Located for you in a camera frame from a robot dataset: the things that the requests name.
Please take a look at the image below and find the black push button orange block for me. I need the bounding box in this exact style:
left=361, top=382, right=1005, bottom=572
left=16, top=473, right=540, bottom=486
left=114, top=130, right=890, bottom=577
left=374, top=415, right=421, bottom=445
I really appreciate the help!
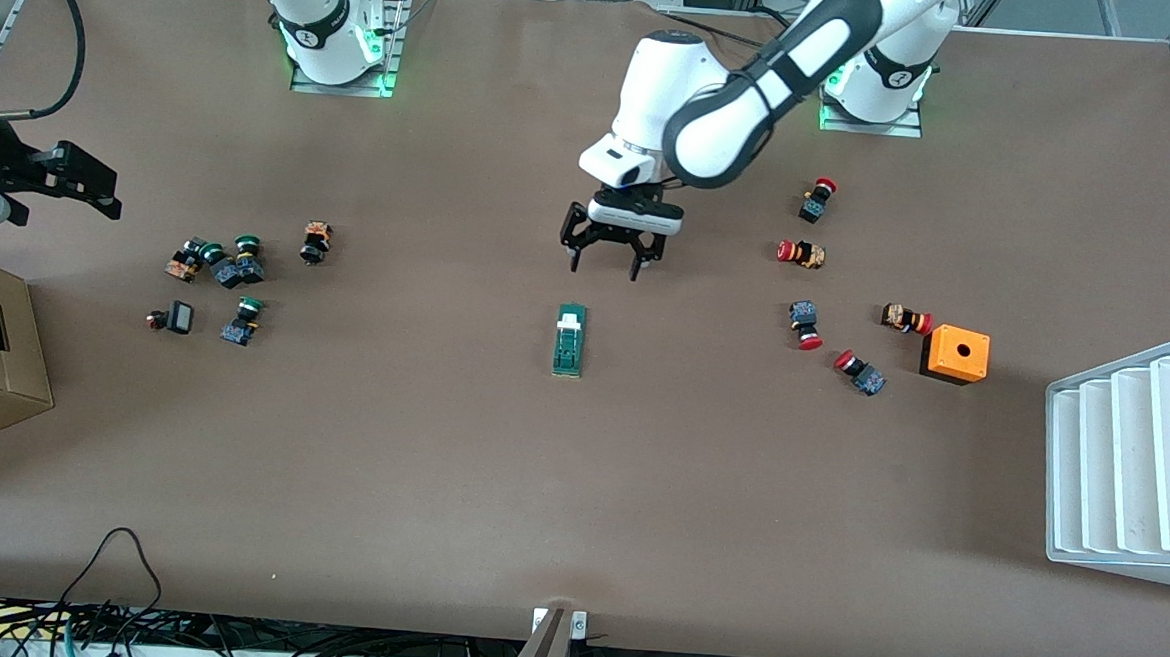
left=299, top=220, right=335, bottom=267
left=165, top=237, right=208, bottom=285

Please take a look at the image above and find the green knife load switch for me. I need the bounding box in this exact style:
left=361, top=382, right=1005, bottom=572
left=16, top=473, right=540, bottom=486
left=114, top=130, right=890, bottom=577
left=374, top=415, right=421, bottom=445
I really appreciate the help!
left=551, top=303, right=588, bottom=380

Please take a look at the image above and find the black cable bundle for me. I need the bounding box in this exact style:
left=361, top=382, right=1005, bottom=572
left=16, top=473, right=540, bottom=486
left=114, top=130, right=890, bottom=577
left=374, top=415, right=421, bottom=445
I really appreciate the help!
left=0, top=593, right=531, bottom=657

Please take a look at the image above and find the black cable across table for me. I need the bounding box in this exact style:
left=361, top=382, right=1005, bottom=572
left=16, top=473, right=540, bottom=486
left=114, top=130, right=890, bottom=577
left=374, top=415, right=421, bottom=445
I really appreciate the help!
left=658, top=10, right=793, bottom=52

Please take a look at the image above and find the black square button red tip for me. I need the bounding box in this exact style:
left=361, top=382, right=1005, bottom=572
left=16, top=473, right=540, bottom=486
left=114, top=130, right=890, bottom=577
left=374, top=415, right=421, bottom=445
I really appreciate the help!
left=144, top=298, right=197, bottom=337

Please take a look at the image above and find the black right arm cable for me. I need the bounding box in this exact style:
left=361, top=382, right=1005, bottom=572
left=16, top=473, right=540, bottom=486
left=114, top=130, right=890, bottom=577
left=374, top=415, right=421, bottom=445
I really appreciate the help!
left=0, top=0, right=91, bottom=125

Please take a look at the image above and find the red stop button orange block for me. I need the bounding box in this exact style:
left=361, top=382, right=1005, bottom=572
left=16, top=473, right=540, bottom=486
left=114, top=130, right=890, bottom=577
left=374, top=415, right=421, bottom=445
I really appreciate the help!
left=775, top=238, right=828, bottom=271
left=880, top=302, right=936, bottom=337

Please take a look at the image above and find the white slotted tray rack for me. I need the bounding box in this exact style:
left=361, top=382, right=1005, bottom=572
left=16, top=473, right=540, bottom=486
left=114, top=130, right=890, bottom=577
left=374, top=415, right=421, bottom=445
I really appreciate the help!
left=1035, top=326, right=1170, bottom=592

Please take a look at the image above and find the red stop button blue block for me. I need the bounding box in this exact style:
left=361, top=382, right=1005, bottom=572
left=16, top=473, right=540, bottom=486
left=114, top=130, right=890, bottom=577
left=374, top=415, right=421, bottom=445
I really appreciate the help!
left=798, top=177, right=839, bottom=225
left=786, top=299, right=827, bottom=353
left=831, top=348, right=889, bottom=398

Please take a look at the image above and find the white mounting bracket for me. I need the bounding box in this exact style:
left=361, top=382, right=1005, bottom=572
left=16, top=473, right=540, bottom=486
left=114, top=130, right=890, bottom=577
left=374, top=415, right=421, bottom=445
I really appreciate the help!
left=532, top=607, right=590, bottom=642

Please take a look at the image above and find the orange button enclosure box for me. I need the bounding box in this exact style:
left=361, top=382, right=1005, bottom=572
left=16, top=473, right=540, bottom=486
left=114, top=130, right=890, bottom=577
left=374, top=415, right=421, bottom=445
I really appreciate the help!
left=919, top=323, right=993, bottom=388

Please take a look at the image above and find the black looped cable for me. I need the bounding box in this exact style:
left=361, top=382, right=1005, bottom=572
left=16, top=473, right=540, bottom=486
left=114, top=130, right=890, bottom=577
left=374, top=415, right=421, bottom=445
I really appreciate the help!
left=53, top=524, right=167, bottom=638

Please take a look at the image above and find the yellow flat item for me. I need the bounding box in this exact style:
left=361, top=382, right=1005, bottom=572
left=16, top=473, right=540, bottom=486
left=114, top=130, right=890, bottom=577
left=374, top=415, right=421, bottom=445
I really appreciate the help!
left=0, top=603, right=71, bottom=643

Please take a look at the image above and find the aluminium arm base plate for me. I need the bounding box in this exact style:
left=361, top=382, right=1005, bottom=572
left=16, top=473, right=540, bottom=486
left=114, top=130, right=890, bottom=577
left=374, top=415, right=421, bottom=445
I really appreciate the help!
left=289, top=0, right=405, bottom=100
left=818, top=66, right=928, bottom=139

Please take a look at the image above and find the green push button blue block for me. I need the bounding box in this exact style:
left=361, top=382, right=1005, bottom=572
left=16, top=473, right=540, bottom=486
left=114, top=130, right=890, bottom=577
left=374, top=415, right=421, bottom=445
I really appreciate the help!
left=232, top=234, right=269, bottom=286
left=197, top=241, right=245, bottom=291
left=220, top=295, right=267, bottom=349

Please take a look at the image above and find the aluminium frame profile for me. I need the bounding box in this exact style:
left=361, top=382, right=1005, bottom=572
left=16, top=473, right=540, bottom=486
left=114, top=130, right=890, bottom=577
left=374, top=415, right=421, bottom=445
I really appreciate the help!
left=0, top=0, right=62, bottom=82

